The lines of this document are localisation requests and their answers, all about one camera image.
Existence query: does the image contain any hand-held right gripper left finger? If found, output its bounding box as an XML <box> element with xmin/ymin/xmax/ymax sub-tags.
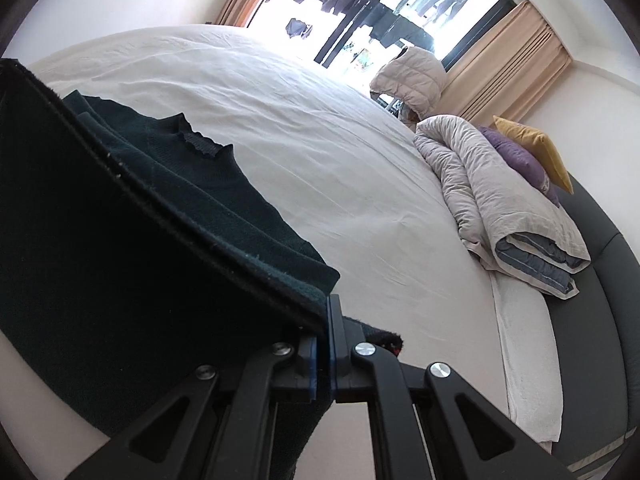
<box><xmin>65</xmin><ymin>332</ymin><xmax>321</xmax><ymax>480</ymax></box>

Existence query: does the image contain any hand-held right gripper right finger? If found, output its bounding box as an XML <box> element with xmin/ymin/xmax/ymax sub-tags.
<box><xmin>326</xmin><ymin>294</ymin><xmax>576</xmax><ymax>480</ymax></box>

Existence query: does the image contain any dark green sweater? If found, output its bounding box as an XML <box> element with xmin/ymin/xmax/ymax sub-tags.
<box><xmin>0</xmin><ymin>58</ymin><xmax>405</xmax><ymax>480</ymax></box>

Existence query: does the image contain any white pillow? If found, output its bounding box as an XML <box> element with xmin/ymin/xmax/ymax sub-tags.
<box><xmin>487</xmin><ymin>272</ymin><xmax>563</xmax><ymax>443</ymax></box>

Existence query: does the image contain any bed with white sheet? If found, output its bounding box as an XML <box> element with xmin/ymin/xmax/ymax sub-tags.
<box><xmin>0</xmin><ymin>24</ymin><xmax>563</xmax><ymax>480</ymax></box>

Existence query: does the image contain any folded beige duvet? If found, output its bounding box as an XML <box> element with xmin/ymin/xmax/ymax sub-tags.
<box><xmin>414</xmin><ymin>114</ymin><xmax>592</xmax><ymax>301</ymax></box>

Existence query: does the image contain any purple pillow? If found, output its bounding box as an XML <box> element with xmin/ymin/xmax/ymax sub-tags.
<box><xmin>477</xmin><ymin>125</ymin><xmax>562</xmax><ymax>208</ymax></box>

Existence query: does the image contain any grey upholstered headboard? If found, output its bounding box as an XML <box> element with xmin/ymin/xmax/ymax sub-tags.
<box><xmin>542</xmin><ymin>175</ymin><xmax>640</xmax><ymax>480</ymax></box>

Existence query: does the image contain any beige puffer jacket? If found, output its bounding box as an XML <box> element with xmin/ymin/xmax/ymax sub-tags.
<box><xmin>369</xmin><ymin>46</ymin><xmax>447</xmax><ymax>123</ymax></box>

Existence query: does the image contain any yellow pillow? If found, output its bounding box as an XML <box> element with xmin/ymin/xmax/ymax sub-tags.
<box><xmin>492</xmin><ymin>115</ymin><xmax>575</xmax><ymax>195</ymax></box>

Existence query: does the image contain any black balcony door frame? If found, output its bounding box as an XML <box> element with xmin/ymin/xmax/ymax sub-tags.
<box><xmin>245</xmin><ymin>0</ymin><xmax>518</xmax><ymax>73</ymax></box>

